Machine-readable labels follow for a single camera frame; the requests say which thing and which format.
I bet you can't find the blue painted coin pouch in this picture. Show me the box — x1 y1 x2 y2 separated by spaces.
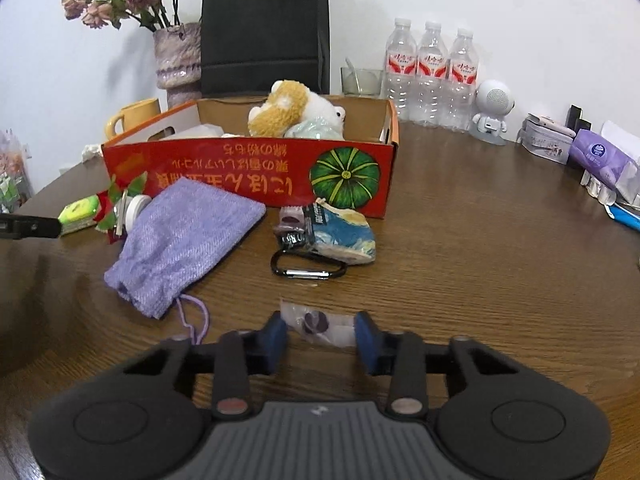
304 199 377 266

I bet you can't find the orange and white plush toy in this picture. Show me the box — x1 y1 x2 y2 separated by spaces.
247 79 349 141

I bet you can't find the red artificial flower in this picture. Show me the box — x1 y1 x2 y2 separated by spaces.
95 175 148 246

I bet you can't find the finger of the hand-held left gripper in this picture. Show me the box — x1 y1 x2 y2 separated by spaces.
0 212 64 241

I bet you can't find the row of small white vials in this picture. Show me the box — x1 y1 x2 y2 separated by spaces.
580 170 621 206

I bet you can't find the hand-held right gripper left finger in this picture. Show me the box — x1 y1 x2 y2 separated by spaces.
120 311 289 421

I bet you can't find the black carabiner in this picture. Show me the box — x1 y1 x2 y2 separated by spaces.
271 247 347 281

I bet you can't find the yellow mug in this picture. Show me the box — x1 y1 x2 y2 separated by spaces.
104 98 163 142

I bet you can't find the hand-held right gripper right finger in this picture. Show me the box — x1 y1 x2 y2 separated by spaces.
352 311 524 418

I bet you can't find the spoon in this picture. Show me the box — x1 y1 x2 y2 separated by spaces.
345 57 364 93

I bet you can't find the clear water bottle red label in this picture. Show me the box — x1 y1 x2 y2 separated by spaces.
416 21 449 126
446 28 480 131
382 17 418 121

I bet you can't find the pale purple ceramic vase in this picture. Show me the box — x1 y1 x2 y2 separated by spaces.
152 22 203 109

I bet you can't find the pale green soft item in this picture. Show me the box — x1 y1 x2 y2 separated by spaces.
285 115 346 141

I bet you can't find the white robot figure speaker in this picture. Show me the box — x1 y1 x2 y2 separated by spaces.
470 79 517 146

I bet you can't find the purple knit drawstring pouch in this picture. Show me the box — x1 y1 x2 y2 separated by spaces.
104 177 267 346

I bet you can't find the printed tin box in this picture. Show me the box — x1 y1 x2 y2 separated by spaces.
517 114 576 166

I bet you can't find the clear glass cup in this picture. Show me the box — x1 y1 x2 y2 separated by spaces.
341 66 383 98

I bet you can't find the red cardboard box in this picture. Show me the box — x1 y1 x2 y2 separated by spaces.
101 96 401 221

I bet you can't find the green tape measure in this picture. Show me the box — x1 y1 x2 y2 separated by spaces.
57 195 101 236

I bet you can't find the small clear plastic bag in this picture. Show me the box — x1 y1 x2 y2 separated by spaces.
279 299 357 346

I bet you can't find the white plastic wrapper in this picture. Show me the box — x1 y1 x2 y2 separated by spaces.
150 124 236 142

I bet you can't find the small black box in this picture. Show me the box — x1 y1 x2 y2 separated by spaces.
566 105 593 134

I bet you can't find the black paper bag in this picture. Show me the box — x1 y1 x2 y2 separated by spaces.
200 0 331 97

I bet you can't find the purple tissue pack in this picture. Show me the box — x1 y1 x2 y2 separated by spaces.
570 129 640 183

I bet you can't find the pile of snack packets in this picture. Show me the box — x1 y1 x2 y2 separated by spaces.
0 130 34 216

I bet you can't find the small purple hair tie packet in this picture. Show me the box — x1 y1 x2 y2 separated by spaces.
274 205 313 253

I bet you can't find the white round holder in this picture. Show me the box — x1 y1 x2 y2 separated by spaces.
114 195 151 236

